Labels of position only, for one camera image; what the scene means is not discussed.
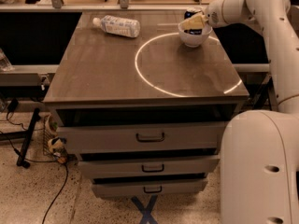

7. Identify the grey drawer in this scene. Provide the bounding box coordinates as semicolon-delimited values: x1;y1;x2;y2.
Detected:
92;178;207;199
58;121;226;154
78;155;220;179

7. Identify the top grey drawer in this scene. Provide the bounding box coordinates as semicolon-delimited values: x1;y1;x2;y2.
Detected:
58;121;226;154

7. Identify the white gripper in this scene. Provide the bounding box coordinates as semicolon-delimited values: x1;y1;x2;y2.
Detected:
180;0;252;30

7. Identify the clear plastic water bottle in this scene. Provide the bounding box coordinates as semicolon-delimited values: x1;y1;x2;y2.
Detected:
93;15;140;38

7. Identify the blue pepsi can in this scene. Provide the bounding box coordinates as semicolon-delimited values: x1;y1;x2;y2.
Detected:
182;9;204;35

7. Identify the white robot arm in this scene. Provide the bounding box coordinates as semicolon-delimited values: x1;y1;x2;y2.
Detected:
205;0;299;224

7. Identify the clear plastic cup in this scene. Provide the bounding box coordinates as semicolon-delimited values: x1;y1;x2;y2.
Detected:
0;49;14;72

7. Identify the bottom grey drawer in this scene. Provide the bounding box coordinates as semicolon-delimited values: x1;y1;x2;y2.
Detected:
92;178;207;199

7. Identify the black stand leg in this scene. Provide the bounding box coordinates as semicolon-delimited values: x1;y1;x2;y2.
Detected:
17;108;40;168

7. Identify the grey drawer cabinet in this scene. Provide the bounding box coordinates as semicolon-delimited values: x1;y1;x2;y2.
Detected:
45;12;249;185

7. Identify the white ceramic bowl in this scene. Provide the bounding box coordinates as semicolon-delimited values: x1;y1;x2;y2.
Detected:
178;24;212;48

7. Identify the black floor cable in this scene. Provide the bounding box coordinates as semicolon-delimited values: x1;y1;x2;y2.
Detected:
0;109;69;224

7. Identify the wire basket with items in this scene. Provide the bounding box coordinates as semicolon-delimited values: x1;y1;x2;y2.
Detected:
45;115;68;164

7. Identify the middle grey drawer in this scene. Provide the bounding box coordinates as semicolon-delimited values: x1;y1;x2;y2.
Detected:
78;155;220;179

